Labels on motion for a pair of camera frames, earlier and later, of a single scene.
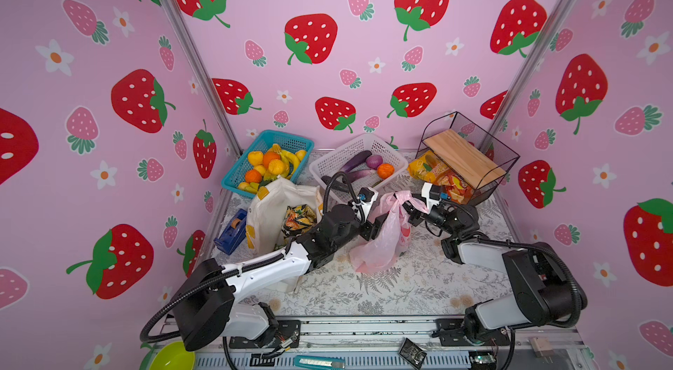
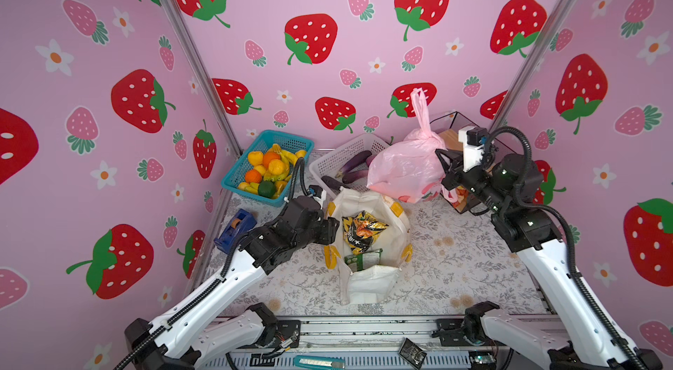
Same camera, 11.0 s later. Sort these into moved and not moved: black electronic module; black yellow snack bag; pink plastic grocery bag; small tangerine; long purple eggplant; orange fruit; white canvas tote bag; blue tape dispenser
Moved: pink plastic grocery bag; black yellow snack bag; white canvas tote bag
Not moved: black electronic module; small tangerine; blue tape dispenser; long purple eggplant; orange fruit
